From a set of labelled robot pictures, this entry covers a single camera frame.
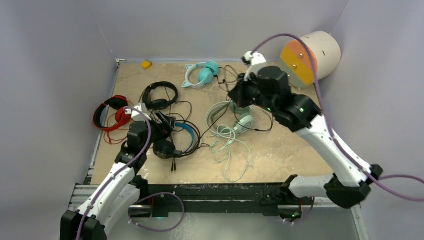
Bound red headphones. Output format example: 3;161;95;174
92;95;134;145

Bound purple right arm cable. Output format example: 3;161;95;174
250;33;424;203

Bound mint green headphones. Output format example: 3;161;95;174
205;101;260;183

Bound teal cat ear headphones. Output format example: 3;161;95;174
181;61;228;90

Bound black blue gaming headphones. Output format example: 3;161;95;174
152;112;199;173

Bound small yellow block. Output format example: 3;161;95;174
140;60;153;70

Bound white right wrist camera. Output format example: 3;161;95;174
241;51;268;82

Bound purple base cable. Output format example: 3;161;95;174
128;192;186;233

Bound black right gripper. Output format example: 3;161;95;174
229;72;278;114

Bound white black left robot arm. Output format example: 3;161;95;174
59;112;175;240

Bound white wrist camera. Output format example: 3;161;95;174
241;51;268;82
124;102;152;122

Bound small black headphones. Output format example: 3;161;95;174
139;81;193;122

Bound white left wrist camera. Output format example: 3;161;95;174
124;102;152;122

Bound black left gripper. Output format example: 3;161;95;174
140;110;174;153

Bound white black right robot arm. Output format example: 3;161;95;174
228;65;383;209

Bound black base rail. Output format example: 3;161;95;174
129;182;313;220

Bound round pastel drawer box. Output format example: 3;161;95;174
280;31;342;89

